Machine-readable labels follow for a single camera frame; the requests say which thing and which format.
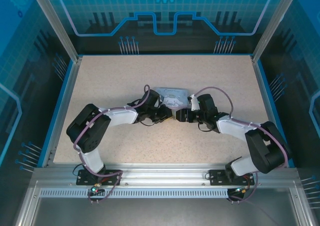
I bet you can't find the power connector with yellow plug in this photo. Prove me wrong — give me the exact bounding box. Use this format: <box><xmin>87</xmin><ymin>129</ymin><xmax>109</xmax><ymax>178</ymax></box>
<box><xmin>234</xmin><ymin>185</ymin><xmax>252</xmax><ymax>194</ymax></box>

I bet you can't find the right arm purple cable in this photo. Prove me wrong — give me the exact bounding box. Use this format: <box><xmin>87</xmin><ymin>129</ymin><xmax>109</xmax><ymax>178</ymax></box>
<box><xmin>194</xmin><ymin>86</ymin><xmax>293</xmax><ymax>204</ymax></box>

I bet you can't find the aluminium mounting rail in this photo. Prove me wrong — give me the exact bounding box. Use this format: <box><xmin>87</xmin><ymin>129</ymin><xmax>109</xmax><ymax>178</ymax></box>
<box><xmin>32</xmin><ymin>163</ymin><xmax>300</xmax><ymax>188</ymax></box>

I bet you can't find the aluminium side rail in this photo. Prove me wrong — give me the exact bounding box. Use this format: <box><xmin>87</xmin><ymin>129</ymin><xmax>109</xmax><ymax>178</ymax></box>
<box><xmin>41</xmin><ymin>56</ymin><xmax>84</xmax><ymax>167</ymax></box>
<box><xmin>250</xmin><ymin>55</ymin><xmax>286</xmax><ymax>165</ymax></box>

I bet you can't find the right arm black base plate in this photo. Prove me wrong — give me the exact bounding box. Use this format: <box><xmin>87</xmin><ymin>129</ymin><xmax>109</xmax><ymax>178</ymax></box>
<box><xmin>208</xmin><ymin>169</ymin><xmax>258</xmax><ymax>186</ymax></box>

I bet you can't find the slotted grey cable duct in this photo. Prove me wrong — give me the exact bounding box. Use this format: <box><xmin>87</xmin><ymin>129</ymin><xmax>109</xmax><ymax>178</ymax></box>
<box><xmin>39</xmin><ymin>188</ymin><xmax>241</xmax><ymax>199</ymax></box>

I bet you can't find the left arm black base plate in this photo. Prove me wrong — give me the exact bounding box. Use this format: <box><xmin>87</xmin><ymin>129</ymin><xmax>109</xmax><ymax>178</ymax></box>
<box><xmin>76</xmin><ymin>169</ymin><xmax>123</xmax><ymax>186</ymax></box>

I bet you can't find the aluminium frame post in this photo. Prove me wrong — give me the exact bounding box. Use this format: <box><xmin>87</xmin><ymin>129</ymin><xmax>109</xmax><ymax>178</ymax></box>
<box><xmin>251</xmin><ymin>0</ymin><xmax>302</xmax><ymax>63</ymax></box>
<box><xmin>27</xmin><ymin>0</ymin><xmax>83</xmax><ymax>63</ymax></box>

